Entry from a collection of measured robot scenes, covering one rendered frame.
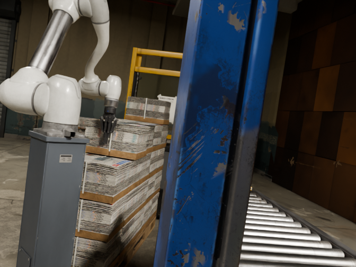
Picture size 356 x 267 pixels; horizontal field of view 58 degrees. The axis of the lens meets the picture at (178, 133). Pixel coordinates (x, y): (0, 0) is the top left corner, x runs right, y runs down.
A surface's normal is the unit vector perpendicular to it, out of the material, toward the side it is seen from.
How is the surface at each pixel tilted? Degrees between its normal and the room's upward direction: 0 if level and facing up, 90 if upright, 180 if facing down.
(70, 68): 90
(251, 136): 90
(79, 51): 90
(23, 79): 59
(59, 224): 90
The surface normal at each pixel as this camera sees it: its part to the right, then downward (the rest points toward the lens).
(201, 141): 0.16, 0.07
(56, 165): 0.70, 0.14
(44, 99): -0.23, 0.00
